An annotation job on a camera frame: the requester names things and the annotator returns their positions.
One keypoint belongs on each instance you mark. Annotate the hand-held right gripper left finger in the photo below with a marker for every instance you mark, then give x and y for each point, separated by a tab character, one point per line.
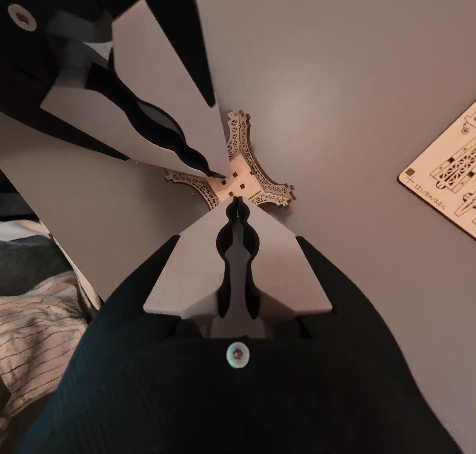
186	275

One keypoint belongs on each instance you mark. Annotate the grey desk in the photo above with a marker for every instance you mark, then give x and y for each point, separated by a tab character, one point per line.
334	71

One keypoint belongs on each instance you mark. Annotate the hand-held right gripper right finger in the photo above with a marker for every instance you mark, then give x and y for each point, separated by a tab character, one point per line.
290	275

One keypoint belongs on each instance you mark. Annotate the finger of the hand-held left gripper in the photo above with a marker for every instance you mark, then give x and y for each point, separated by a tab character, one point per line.
93	123
160	63

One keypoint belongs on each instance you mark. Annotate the person's patterned shirt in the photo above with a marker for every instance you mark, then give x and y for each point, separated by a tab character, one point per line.
37	312

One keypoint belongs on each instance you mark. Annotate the wooden puzzle parts sheet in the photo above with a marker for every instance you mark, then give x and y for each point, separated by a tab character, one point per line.
431	171

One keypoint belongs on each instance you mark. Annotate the wooden tower base model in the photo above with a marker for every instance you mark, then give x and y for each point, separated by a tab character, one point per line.
238	179

